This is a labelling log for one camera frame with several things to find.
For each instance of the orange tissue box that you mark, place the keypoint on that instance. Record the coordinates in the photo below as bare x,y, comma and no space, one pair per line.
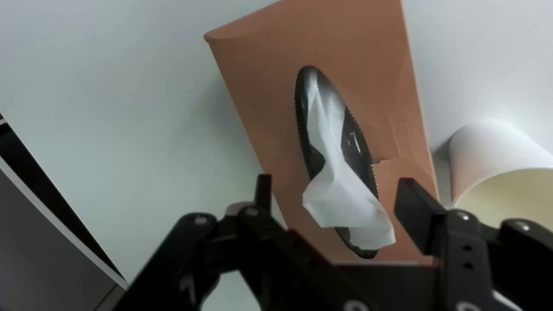
364,49

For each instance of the white paper cup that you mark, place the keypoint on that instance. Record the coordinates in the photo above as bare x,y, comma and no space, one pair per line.
497,174

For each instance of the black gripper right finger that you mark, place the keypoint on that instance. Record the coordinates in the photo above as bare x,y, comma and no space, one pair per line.
476,260

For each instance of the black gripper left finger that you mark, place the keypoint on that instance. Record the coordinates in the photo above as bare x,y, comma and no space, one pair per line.
279,267

